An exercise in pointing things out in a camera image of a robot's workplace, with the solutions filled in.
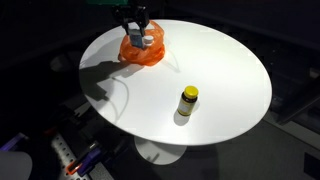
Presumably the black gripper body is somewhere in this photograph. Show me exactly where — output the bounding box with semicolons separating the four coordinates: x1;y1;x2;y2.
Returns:
111;0;150;26

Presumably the orange plastic bag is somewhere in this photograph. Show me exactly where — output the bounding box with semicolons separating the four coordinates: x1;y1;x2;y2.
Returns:
118;19;167;67

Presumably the amber bottle with yellow cap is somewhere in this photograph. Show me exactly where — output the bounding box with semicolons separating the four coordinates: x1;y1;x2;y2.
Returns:
177;85;200;117

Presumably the perforated metal plate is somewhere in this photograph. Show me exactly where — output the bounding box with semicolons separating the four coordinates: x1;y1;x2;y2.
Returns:
49;132;91;180

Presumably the grey rounded object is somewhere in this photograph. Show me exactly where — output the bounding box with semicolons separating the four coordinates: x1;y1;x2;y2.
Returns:
0;150;33;180

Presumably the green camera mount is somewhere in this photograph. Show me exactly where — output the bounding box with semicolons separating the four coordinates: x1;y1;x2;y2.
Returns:
84;0;130;6

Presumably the white table pedestal base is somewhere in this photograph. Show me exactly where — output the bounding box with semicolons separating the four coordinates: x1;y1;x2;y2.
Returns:
133;134;188;166

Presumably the purple clamp handle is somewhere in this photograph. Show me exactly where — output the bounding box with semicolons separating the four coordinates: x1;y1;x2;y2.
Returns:
0;132;29;152

